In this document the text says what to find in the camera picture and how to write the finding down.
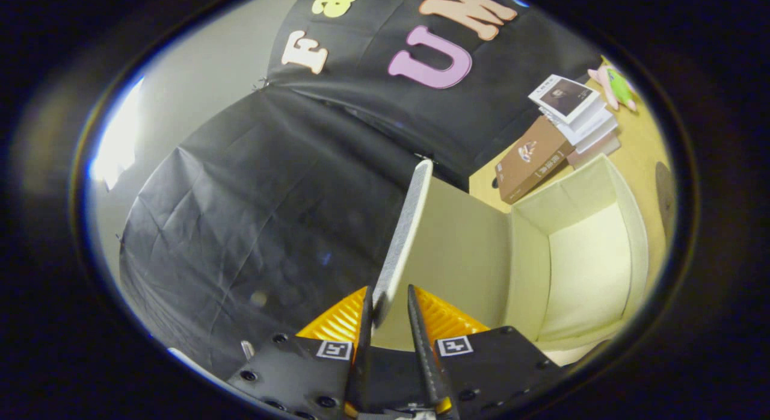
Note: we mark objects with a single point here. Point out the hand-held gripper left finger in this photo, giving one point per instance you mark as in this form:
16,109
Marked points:
360,360

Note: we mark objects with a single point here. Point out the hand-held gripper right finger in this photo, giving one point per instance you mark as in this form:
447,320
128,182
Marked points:
428,360

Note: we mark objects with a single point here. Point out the grey fabric storage box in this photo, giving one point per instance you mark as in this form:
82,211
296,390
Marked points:
457,251

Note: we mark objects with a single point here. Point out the brown fuzzy slipper shoe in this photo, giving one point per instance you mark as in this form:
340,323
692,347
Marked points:
665,191

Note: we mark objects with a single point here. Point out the black backdrop cloth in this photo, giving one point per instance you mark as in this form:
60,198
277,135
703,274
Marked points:
271,185

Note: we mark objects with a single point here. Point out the brown book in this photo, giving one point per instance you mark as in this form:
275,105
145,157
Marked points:
532,161

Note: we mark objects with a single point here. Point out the pale pink book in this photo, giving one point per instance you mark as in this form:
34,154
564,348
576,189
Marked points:
598,150

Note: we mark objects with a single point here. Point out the plain white book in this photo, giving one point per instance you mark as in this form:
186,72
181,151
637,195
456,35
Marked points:
592,126

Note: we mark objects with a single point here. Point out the white portrait cover book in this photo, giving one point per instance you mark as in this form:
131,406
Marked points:
565,96

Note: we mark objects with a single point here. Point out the green and pink plush toy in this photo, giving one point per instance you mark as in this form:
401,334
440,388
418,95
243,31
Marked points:
616,86

